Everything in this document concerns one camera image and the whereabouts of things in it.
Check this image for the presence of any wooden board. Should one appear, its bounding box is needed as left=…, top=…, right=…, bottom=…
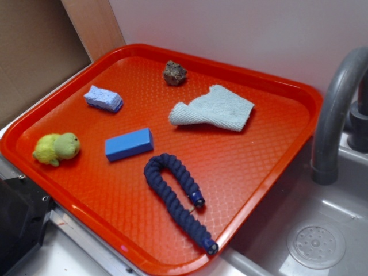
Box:
left=62, top=0, right=126, bottom=62

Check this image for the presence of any round sink drain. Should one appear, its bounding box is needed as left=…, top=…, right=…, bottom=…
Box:
left=287, top=220, right=346, bottom=270

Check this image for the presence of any brown rock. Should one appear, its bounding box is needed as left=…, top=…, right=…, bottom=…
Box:
left=162, top=60, right=187, bottom=86

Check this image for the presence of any grey curved faucet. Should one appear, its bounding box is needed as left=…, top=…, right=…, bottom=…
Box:
left=310, top=46, right=367, bottom=185

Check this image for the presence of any dark blue braided rope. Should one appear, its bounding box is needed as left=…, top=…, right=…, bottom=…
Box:
left=143, top=153, right=219, bottom=255

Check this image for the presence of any brown cardboard panel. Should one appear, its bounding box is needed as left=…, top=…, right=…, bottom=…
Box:
left=1, top=1, right=90, bottom=127

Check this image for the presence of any light blue cloth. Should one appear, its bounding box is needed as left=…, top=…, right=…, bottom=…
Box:
left=168, top=85, right=255, bottom=132

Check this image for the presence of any green plush turtle toy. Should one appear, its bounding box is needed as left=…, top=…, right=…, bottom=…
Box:
left=32, top=133, right=81, bottom=167

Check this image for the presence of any orange plastic tray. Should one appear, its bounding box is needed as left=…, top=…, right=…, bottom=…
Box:
left=1, top=44, right=322, bottom=275

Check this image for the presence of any blue rectangular block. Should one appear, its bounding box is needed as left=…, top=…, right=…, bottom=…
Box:
left=105, top=128, right=154, bottom=162

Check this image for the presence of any grey plastic sink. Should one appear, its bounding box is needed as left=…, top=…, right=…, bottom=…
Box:
left=217, top=126, right=368, bottom=276

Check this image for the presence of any light blue sponge block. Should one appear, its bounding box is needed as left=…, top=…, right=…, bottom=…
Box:
left=83, top=86, right=124, bottom=113

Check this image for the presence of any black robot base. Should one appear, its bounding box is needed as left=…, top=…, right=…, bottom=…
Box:
left=1, top=175, right=53, bottom=275

